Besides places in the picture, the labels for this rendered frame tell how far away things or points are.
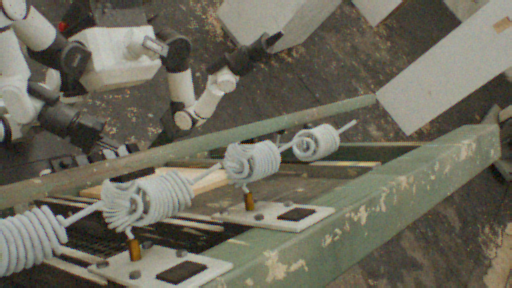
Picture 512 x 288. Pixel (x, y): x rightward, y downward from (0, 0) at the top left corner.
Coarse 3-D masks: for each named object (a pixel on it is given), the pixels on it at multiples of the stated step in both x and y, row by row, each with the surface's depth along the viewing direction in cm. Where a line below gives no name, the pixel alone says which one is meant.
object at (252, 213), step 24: (240, 144) 80; (240, 168) 80; (96, 216) 115; (192, 216) 96; (216, 216) 81; (240, 216) 79; (264, 216) 77; (312, 216) 73; (120, 240) 109; (144, 240) 102; (168, 240) 95; (192, 240) 90; (216, 240) 85
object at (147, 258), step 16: (128, 176) 57; (144, 176) 58; (112, 192) 60; (128, 192) 61; (112, 208) 63; (128, 208) 64; (112, 224) 63; (128, 224) 64; (128, 240) 64; (0, 256) 97; (64, 256) 84; (80, 256) 81; (128, 256) 67; (144, 256) 66; (160, 256) 65; (176, 256) 64; (192, 256) 63; (16, 272) 92; (32, 272) 86; (48, 272) 81; (64, 272) 76; (80, 272) 74; (96, 272) 63; (112, 272) 62; (128, 272) 61; (144, 272) 60; (208, 272) 57
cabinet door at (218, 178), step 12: (168, 168) 190; (180, 168) 186; (192, 168) 182; (204, 168) 178; (204, 180) 158; (216, 180) 154; (228, 180) 156; (84, 192) 167; (96, 192) 163; (204, 192) 148
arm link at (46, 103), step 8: (32, 80) 124; (32, 88) 123; (40, 88) 123; (48, 88) 131; (32, 96) 125; (40, 96) 123; (48, 96) 124; (56, 96) 124; (40, 104) 124; (48, 104) 124; (56, 104) 126; (40, 112) 125; (48, 112) 124; (56, 112) 125; (32, 120) 126; (40, 120) 125; (48, 120) 124; (48, 128) 126
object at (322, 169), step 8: (176, 160) 194; (184, 160) 191; (192, 160) 188; (200, 160) 185; (208, 160) 182; (216, 160) 180; (208, 168) 180; (224, 168) 174; (280, 168) 155; (288, 168) 153; (296, 168) 151; (304, 168) 149; (312, 168) 146; (320, 168) 144; (328, 168) 142; (336, 168) 140; (344, 168) 139; (352, 168) 137; (360, 168) 135; (368, 168) 133; (304, 176) 149; (312, 176) 147; (320, 176) 145; (328, 176) 143; (336, 176) 141; (344, 176) 139; (352, 176) 137
